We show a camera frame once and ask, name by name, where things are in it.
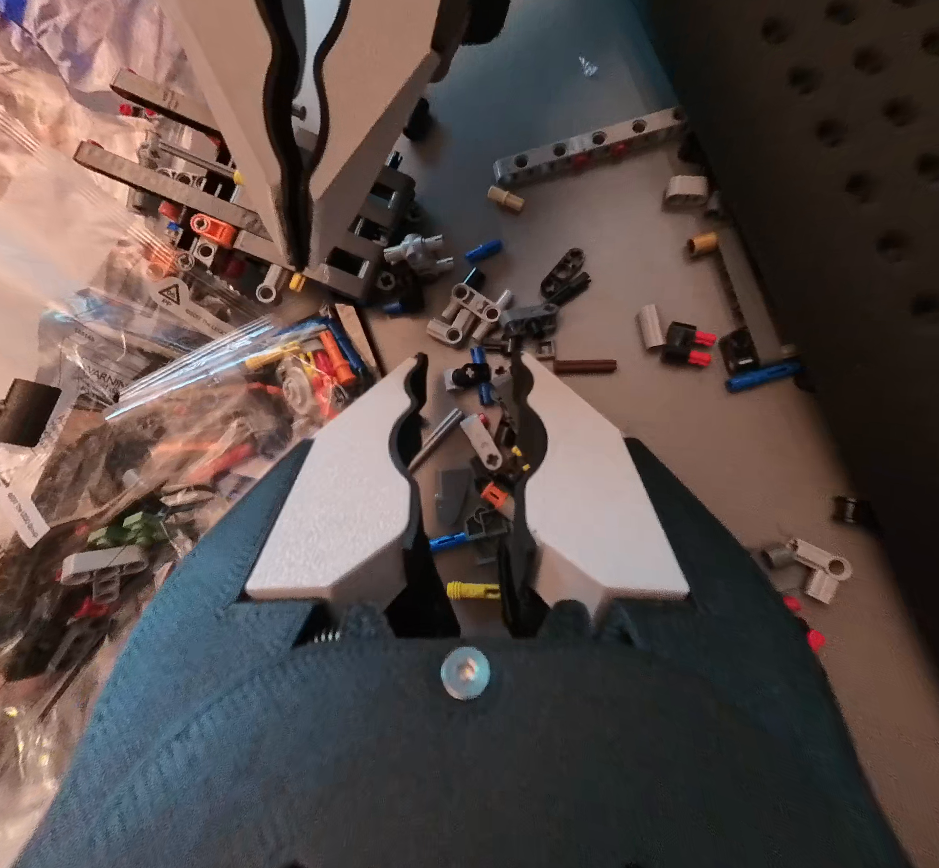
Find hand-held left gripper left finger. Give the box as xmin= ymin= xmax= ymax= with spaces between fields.
xmin=244 ymin=352 xmax=431 ymax=634

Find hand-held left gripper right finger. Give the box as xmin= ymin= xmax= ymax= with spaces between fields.
xmin=510 ymin=351 xmax=692 ymax=634

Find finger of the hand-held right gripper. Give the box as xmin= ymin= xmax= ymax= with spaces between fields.
xmin=307 ymin=0 xmax=470 ymax=273
xmin=138 ymin=0 xmax=311 ymax=269

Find small clear parts bag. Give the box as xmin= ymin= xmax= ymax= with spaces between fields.
xmin=106 ymin=299 xmax=382 ymax=444

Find pile of toy bricks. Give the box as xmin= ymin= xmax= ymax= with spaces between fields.
xmin=381 ymin=98 xmax=881 ymax=656

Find crumpled clear bag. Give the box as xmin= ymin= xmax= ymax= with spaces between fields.
xmin=0 ymin=0 xmax=199 ymax=282

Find long grey toy beam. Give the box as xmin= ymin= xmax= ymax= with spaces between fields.
xmin=493 ymin=107 xmax=688 ymax=188

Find numbered clear parts bag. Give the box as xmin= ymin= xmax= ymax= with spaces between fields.
xmin=0 ymin=281 xmax=243 ymax=693

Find black toy connector piece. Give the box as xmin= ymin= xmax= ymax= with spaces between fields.
xmin=0 ymin=380 xmax=65 ymax=447

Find black perforated board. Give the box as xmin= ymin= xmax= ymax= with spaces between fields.
xmin=609 ymin=0 xmax=939 ymax=634

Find black toy frame assembly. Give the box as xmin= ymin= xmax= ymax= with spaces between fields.
xmin=73 ymin=68 xmax=421 ymax=306

